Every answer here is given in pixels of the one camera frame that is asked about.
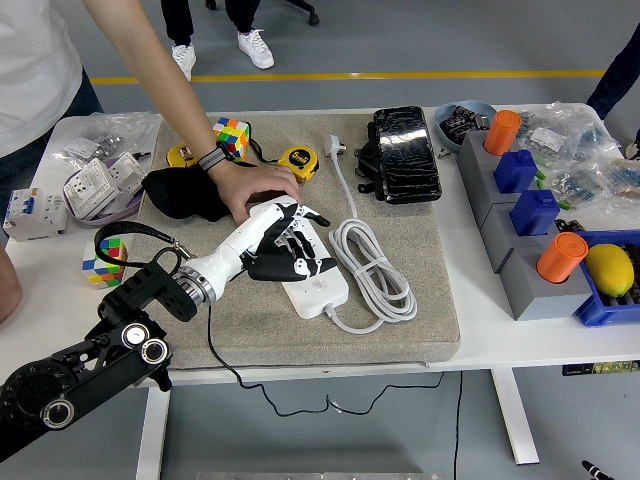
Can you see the person's left hand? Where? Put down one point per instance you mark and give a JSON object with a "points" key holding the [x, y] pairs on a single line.
{"points": [[255, 180]]}

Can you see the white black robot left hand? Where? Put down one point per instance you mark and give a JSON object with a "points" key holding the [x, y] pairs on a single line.
{"points": [[240, 245]]}

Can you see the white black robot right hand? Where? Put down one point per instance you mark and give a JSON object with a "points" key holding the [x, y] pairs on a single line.
{"points": [[595, 471]]}

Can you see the white power strip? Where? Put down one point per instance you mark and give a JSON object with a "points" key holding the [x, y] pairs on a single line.
{"points": [[320, 297]]}

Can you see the person's left forearm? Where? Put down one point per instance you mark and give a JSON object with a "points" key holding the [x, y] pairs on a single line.
{"points": [[150, 65]]}

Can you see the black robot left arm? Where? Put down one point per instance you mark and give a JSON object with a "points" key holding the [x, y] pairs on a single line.
{"points": [[145, 295]]}

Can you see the person's right forearm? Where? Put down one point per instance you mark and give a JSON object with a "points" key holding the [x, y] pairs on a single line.
{"points": [[7, 285]]}

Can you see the black wrist watch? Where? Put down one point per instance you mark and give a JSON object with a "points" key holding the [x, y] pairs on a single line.
{"points": [[216, 156]]}

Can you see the large colourful puzzle cube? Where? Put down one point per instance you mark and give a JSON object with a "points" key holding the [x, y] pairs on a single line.
{"points": [[236, 137]]}

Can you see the black cloth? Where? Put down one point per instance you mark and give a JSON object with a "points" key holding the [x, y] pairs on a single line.
{"points": [[175, 195]]}

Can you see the small yellow tape measure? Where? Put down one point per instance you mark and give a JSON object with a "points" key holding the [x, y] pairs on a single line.
{"points": [[176, 156]]}

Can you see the white table leg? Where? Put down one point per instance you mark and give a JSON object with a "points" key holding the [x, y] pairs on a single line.
{"points": [[152, 435], [515, 420]]}

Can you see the black yellow label strip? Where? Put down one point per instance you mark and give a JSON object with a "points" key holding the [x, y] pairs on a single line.
{"points": [[600, 369]]}

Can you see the black plastic holder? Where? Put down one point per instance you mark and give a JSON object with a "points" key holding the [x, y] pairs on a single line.
{"points": [[367, 155]]}

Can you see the small metal bit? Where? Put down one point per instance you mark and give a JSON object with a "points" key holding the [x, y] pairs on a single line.
{"points": [[142, 153]]}

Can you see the small colourful puzzle cube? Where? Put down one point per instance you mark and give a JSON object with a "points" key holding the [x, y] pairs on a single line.
{"points": [[107, 265]]}

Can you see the purple tray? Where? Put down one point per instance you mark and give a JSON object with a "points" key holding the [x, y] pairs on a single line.
{"points": [[107, 215]]}

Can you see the glossy black cracked case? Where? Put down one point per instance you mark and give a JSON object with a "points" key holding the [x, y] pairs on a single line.
{"points": [[407, 150]]}

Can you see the blue plastic bin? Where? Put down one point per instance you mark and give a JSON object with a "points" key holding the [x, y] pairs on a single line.
{"points": [[600, 312]]}

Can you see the clear bag with metal parts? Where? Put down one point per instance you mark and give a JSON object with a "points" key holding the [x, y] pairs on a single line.
{"points": [[100, 137]]}

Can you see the grey-brown mat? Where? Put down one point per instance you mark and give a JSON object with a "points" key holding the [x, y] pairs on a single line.
{"points": [[375, 345]]}

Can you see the grey block holder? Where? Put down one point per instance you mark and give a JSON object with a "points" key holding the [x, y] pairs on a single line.
{"points": [[487, 195], [500, 235], [470, 155], [540, 302]]}

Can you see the person in white shoes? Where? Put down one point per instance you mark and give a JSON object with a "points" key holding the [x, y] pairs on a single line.
{"points": [[182, 15]]}

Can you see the small metal clip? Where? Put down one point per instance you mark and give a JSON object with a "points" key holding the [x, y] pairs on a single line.
{"points": [[443, 152]]}

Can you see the light blue bowl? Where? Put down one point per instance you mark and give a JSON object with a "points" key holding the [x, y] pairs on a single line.
{"points": [[445, 135]]}

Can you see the yellow lemon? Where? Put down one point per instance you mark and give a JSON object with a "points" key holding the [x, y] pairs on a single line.
{"points": [[610, 270]]}

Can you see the white circuit breaker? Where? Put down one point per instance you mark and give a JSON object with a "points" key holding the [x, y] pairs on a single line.
{"points": [[40, 215]]}

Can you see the black capacitors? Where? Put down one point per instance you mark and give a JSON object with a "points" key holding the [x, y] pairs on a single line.
{"points": [[460, 122]]}

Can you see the orange cylinder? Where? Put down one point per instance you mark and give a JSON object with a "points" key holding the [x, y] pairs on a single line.
{"points": [[502, 132], [562, 257]]}

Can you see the small black clip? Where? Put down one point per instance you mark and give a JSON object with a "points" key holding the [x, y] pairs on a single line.
{"points": [[567, 225]]}

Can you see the blue block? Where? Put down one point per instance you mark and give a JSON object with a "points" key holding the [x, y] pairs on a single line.
{"points": [[515, 172], [535, 212]]}

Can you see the green plastic clip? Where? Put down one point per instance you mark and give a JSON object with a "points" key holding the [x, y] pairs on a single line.
{"points": [[565, 204], [541, 176]]}

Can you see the clear bag with blue parts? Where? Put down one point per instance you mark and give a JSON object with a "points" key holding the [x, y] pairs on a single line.
{"points": [[580, 185]]}

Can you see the clear bag with brown parts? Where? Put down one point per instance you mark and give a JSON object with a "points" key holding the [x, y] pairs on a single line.
{"points": [[625, 180]]}

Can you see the clear bag with white label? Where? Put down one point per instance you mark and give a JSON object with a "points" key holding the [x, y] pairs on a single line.
{"points": [[565, 130]]}

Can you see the white shoe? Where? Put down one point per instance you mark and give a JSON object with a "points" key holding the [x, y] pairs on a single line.
{"points": [[635, 151]]}

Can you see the person in dark trousers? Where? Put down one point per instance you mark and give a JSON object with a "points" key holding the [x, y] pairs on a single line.
{"points": [[620, 75]]}

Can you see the small white wall socket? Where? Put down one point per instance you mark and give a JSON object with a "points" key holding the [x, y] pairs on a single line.
{"points": [[127, 170]]}

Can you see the large white wall socket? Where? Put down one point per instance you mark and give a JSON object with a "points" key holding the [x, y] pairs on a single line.
{"points": [[90, 187]]}

